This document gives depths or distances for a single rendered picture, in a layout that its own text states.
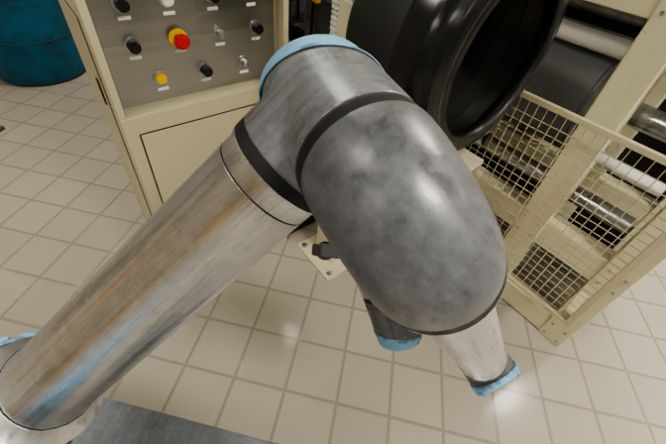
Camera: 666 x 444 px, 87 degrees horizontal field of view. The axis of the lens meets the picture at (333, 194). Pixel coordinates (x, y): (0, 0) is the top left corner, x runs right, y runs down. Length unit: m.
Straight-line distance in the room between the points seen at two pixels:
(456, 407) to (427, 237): 1.44
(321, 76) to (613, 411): 1.84
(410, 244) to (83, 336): 0.35
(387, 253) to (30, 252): 2.07
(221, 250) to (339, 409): 1.24
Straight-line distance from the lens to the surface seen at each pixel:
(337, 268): 1.79
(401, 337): 0.76
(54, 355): 0.51
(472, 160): 1.25
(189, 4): 1.15
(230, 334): 1.64
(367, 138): 0.22
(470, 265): 0.24
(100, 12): 1.10
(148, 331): 0.43
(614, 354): 2.13
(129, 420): 0.95
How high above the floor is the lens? 1.47
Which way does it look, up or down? 43 degrees down
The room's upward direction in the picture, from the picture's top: 7 degrees clockwise
